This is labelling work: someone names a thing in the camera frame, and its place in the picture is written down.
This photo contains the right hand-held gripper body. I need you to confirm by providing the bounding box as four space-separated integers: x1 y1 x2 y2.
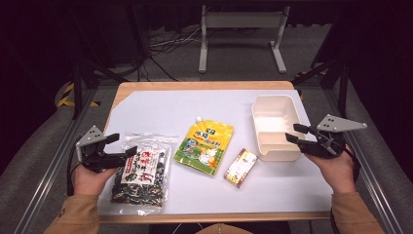
296 113 368 160

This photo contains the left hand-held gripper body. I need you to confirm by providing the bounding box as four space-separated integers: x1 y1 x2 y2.
75 125 130 174

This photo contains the white plastic container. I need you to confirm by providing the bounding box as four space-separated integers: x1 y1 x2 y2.
250 94 308 163

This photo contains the clear bag of dried seaweed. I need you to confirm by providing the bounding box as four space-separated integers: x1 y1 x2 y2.
108 132 180 217

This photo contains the yellow spout pouch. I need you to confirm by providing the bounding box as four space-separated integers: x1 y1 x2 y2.
172 116 235 177

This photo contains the person's left hand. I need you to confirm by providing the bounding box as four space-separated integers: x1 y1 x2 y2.
73 164 120 196

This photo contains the person's right hand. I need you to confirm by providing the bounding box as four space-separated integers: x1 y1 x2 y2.
305 144 358 195

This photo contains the black tripod stand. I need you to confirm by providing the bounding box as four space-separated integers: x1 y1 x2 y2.
68 58 131 120
291 58 351 119

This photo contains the small yellow red box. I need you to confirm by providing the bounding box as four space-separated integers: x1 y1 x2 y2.
222 147 259 189

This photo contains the yellow black hazard tape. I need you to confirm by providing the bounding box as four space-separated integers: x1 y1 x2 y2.
56 82 100 108

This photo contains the wooden table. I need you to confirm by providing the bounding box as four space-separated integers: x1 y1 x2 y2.
97 80 332 225

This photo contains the person's torso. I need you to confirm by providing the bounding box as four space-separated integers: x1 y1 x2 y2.
194 222 255 234

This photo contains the white metal stand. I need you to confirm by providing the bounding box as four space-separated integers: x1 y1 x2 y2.
198 4 292 74

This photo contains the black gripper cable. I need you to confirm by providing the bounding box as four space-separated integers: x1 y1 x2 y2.
65 142 83 197

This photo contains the aluminium frame rail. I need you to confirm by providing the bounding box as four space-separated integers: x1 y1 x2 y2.
13 87 98 234
324 88 407 234

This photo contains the bundle of floor cables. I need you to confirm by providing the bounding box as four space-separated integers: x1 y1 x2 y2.
148 26 205 56

